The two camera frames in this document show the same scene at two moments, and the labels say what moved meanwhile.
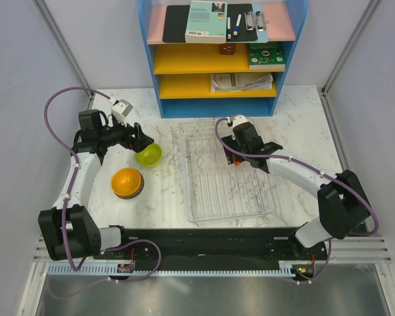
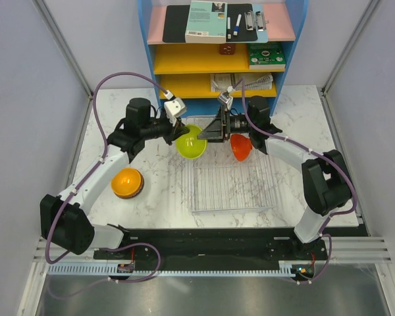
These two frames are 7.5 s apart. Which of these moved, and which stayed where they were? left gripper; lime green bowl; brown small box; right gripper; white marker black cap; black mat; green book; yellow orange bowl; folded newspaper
Moved: left gripper; lime green bowl; right gripper
Stayed: black mat; folded newspaper; brown small box; green book; yellow orange bowl; white marker black cap
